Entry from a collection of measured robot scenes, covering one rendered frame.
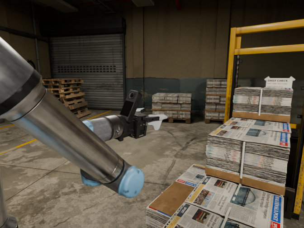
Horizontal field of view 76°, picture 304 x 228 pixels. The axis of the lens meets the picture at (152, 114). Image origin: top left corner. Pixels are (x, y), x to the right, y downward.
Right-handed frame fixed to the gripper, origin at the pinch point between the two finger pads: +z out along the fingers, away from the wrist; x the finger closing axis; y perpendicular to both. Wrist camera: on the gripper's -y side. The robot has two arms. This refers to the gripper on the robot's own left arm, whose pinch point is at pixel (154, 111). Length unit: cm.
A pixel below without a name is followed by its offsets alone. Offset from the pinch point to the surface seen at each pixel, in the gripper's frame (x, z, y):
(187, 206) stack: 18.6, 6.2, 38.4
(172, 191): -9, 43, 65
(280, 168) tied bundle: 45, 40, 21
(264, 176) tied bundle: 40, 40, 28
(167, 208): -1, 25, 64
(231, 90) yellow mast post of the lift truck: -17, 149, 2
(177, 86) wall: -345, 577, 69
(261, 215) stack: 44, 21, 35
